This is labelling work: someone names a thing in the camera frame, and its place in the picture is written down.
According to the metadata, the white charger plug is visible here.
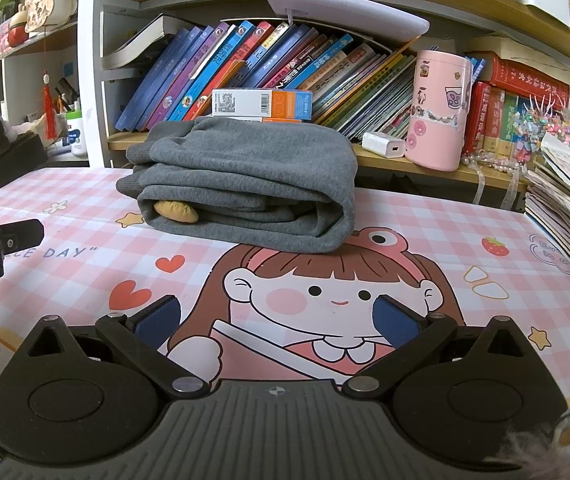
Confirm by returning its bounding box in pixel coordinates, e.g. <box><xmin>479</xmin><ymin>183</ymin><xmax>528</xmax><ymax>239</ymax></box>
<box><xmin>362</xmin><ymin>131</ymin><xmax>406</xmax><ymax>158</ymax></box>

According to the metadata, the row of leaning colourful books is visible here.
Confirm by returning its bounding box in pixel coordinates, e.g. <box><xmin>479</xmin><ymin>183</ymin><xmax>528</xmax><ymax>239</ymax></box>
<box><xmin>115</xmin><ymin>20</ymin><xmax>418</xmax><ymax>141</ymax></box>

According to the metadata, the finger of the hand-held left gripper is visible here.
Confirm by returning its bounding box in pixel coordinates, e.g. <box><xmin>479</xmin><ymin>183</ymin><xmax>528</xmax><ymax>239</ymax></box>
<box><xmin>0</xmin><ymin>219</ymin><xmax>45</xmax><ymax>256</ymax></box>

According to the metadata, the wooden and white bookshelf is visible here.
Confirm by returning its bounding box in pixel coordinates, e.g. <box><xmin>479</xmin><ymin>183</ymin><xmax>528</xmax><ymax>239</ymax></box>
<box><xmin>0</xmin><ymin>0</ymin><xmax>570</xmax><ymax>206</ymax></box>

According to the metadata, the cluster of colourful beads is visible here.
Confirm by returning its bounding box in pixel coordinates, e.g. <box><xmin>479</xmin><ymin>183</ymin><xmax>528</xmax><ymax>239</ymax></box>
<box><xmin>512</xmin><ymin>92</ymin><xmax>570</xmax><ymax>161</ymax></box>

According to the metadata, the red tassel charm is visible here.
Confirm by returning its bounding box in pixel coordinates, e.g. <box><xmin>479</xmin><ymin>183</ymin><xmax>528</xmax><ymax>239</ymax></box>
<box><xmin>41</xmin><ymin>71</ymin><xmax>58</xmax><ymax>140</ymax></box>

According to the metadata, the white tub with green lid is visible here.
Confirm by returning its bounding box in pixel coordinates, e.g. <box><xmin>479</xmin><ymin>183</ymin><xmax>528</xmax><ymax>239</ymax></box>
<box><xmin>66</xmin><ymin>110</ymin><xmax>88</xmax><ymax>158</ymax></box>

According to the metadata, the pink checked cartoon table mat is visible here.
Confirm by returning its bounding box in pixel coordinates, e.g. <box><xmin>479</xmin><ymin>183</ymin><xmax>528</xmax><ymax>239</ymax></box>
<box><xmin>0</xmin><ymin>167</ymin><xmax>570</xmax><ymax>441</ymax></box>

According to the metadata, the stack of magazines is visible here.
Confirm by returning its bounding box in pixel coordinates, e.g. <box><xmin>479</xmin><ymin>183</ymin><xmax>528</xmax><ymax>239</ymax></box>
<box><xmin>524</xmin><ymin>132</ymin><xmax>570</xmax><ymax>283</ymax></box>

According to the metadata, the thick grey book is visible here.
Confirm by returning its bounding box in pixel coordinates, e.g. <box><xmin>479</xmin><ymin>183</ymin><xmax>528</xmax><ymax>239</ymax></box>
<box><xmin>102</xmin><ymin>14</ymin><xmax>188</xmax><ymax>70</ymax></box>

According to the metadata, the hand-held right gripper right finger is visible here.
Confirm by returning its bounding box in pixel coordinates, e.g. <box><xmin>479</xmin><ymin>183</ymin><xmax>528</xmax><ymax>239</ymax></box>
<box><xmin>341</xmin><ymin>295</ymin><xmax>537</xmax><ymax>399</ymax></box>

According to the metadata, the pink printed tumbler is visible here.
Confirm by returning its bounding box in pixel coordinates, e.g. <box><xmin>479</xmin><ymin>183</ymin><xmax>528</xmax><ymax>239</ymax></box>
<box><xmin>406</xmin><ymin>50</ymin><xmax>473</xmax><ymax>172</ymax></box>

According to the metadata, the row of red dictionaries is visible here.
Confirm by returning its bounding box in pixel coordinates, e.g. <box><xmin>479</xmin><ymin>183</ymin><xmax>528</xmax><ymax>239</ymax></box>
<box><xmin>462</xmin><ymin>52</ymin><xmax>570</xmax><ymax>158</ymax></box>

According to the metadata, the red round doll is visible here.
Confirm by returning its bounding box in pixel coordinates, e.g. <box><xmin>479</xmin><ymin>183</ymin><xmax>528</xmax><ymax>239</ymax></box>
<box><xmin>7</xmin><ymin>12</ymin><xmax>28</xmax><ymax>48</ymax></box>

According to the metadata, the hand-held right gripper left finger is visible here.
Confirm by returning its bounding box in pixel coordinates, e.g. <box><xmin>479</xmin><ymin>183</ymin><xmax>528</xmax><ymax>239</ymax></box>
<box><xmin>19</xmin><ymin>295</ymin><xmax>212</xmax><ymax>396</ymax></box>

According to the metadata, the grey sweatshirt with yellow patch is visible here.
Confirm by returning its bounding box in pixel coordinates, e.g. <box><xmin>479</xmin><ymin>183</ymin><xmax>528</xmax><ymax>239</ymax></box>
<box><xmin>116</xmin><ymin>116</ymin><xmax>357</xmax><ymax>255</ymax></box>

